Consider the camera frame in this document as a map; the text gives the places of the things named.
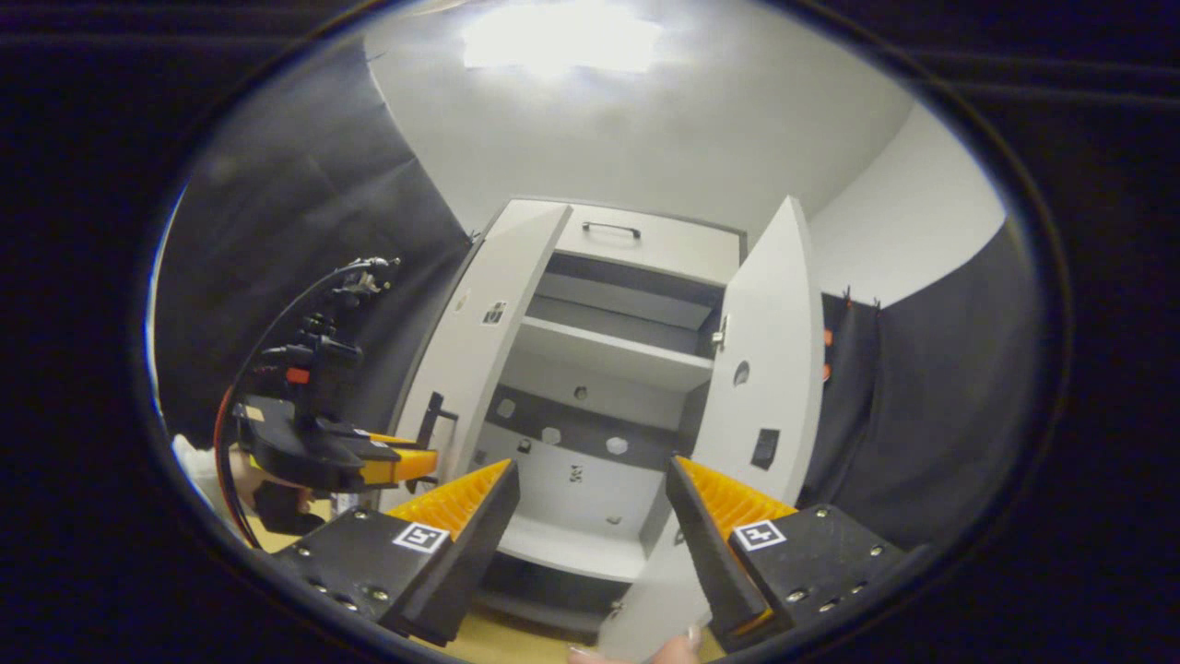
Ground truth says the white cabinet shelf board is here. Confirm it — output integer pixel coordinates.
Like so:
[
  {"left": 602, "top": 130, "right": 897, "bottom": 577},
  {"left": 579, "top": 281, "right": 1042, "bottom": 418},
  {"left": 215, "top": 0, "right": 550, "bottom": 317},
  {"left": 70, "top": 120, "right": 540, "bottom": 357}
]
[
  {"left": 514, "top": 316, "right": 715, "bottom": 393},
  {"left": 498, "top": 512, "right": 646, "bottom": 584}
]

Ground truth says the white cabinet drawer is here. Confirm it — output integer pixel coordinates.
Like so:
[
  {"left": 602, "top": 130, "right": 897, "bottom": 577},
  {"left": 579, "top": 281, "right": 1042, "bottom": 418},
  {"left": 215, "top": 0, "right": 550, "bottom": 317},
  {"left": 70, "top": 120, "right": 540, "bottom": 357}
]
[{"left": 553, "top": 205, "right": 746, "bottom": 287}]

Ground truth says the red cable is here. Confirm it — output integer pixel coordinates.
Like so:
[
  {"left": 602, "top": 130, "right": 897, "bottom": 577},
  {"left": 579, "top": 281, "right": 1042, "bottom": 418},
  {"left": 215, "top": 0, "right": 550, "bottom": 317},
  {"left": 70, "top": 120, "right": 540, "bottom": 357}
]
[{"left": 212, "top": 387, "right": 264, "bottom": 550}]

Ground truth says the black door handle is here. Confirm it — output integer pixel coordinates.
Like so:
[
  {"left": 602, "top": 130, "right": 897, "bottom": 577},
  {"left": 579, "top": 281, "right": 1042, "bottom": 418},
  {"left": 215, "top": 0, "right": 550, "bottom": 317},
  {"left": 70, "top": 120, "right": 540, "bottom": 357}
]
[{"left": 417, "top": 392, "right": 459, "bottom": 490}]

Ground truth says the black backdrop cloth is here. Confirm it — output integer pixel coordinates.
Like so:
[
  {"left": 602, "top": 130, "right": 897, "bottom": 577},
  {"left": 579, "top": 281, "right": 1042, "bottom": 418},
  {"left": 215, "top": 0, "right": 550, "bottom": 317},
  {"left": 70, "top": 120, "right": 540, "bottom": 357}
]
[
  {"left": 802, "top": 217, "right": 1047, "bottom": 554},
  {"left": 152, "top": 37, "right": 476, "bottom": 444}
]

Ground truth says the white shoe cabinet door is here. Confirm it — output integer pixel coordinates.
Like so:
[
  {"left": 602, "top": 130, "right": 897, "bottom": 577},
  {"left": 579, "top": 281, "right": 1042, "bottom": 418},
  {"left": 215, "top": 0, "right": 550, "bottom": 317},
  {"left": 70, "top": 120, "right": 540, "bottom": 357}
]
[
  {"left": 387, "top": 200, "right": 574, "bottom": 513},
  {"left": 599, "top": 196, "right": 826, "bottom": 660}
]

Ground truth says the black cable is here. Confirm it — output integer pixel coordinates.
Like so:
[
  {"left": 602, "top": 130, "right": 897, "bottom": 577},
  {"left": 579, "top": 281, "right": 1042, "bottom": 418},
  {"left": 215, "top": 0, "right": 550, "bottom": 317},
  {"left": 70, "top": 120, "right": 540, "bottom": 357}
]
[{"left": 235, "top": 263, "right": 370, "bottom": 407}]

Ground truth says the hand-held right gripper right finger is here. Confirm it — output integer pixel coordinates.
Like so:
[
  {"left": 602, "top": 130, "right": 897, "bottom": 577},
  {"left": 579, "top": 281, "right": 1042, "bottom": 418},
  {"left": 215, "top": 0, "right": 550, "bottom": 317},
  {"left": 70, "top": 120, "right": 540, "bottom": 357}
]
[{"left": 666, "top": 455, "right": 909, "bottom": 654}]

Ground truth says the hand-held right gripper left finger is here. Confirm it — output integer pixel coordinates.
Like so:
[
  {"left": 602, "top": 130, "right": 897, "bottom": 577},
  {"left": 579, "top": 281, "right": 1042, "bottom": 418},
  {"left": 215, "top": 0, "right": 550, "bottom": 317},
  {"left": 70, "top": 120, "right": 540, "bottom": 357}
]
[{"left": 272, "top": 458, "right": 522, "bottom": 648}]

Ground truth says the white double-door shoe cabinet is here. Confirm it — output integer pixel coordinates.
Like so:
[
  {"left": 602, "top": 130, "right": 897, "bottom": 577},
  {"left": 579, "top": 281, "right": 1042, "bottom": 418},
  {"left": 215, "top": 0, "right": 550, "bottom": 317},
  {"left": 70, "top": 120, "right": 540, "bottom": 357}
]
[{"left": 470, "top": 198, "right": 748, "bottom": 646}]

